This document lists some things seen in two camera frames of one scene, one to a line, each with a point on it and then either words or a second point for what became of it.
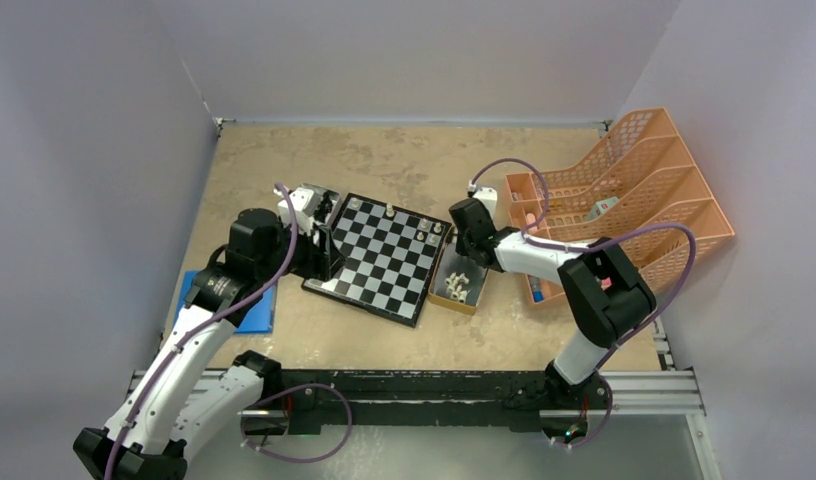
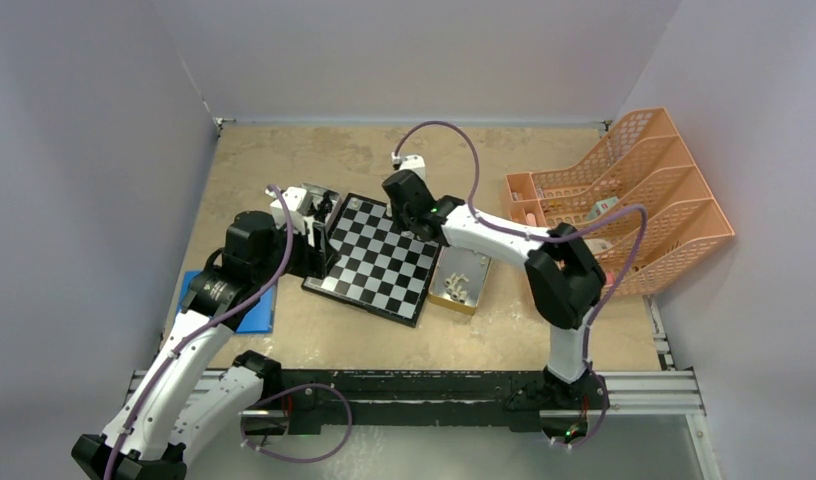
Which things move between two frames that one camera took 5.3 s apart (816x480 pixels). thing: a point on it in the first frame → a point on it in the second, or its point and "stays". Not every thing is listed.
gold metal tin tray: [457, 279] stays
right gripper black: [461, 248] → [401, 223]
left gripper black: [320, 261] stays
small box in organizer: [600, 207] stays
